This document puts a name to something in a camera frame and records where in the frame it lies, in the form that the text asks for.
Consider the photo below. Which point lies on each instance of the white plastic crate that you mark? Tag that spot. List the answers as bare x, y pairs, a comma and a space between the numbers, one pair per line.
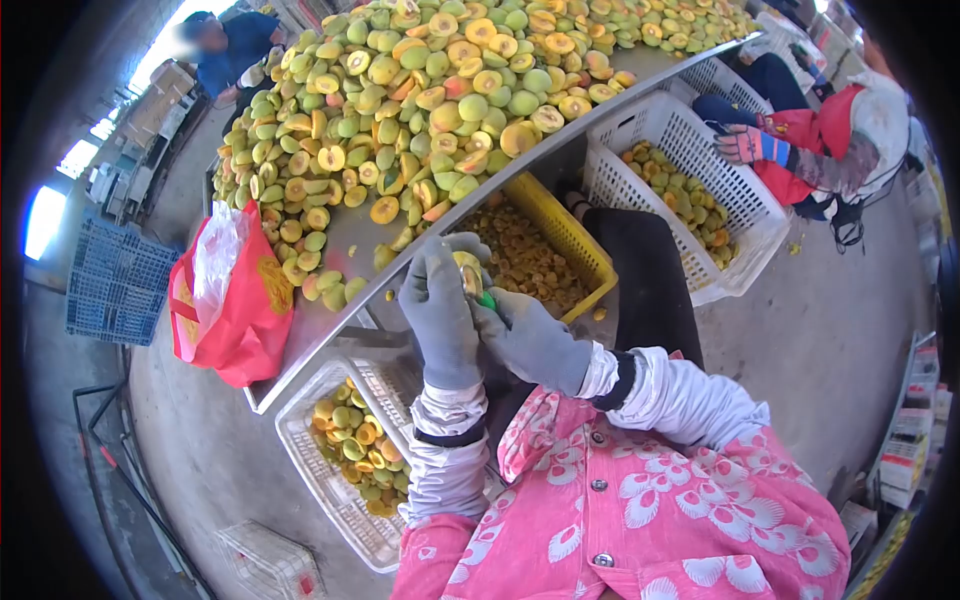
712, 79
675, 127
330, 487
390, 390

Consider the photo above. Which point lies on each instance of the person's left fingers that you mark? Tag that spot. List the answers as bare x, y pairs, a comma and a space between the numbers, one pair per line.
439, 259

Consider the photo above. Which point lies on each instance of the black wrist band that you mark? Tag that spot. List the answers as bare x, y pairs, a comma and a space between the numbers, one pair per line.
450, 437
619, 379

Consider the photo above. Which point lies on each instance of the heap of yellow fruit halves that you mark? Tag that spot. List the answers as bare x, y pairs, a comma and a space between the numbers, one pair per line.
352, 442
686, 199

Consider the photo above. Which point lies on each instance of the grey machine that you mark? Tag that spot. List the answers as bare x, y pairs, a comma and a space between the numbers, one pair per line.
142, 142

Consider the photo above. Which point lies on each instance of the red plastic bag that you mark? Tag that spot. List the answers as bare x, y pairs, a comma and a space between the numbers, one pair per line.
240, 330

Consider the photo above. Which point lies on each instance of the person's right hand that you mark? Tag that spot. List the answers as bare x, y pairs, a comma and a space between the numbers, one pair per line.
536, 345

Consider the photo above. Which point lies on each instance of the clear plastic bag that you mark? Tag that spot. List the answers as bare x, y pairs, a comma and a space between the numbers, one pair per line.
214, 255

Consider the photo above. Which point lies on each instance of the black metal frame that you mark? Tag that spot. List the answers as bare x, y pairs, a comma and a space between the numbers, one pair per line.
112, 457

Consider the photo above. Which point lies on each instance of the pile of halved green fruit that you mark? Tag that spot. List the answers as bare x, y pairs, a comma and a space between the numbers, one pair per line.
420, 112

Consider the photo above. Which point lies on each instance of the full storage shelf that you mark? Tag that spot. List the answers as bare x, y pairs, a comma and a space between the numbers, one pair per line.
911, 435

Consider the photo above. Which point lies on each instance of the person's legs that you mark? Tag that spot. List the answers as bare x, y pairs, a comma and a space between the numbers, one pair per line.
645, 285

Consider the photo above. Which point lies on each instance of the person's right fingers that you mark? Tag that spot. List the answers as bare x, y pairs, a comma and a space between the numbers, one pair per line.
499, 315

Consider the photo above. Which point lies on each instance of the blue plastic crate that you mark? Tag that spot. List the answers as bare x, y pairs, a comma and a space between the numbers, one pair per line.
112, 285

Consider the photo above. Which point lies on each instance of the person's body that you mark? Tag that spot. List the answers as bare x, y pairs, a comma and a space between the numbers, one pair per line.
637, 510

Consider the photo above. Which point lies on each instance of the yellow green fruit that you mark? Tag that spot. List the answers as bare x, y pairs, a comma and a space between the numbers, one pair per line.
463, 262

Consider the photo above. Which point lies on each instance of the heap of orange fruit halves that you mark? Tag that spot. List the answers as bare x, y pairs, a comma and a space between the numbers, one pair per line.
525, 259

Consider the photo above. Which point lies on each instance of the steel work table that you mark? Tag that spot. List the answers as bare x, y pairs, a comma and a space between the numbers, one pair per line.
330, 330

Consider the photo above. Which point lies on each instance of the yellow plastic crate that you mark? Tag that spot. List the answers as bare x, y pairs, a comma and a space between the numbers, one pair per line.
559, 225

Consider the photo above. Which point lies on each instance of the person's left hand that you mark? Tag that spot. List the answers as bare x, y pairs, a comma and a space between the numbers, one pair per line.
439, 322

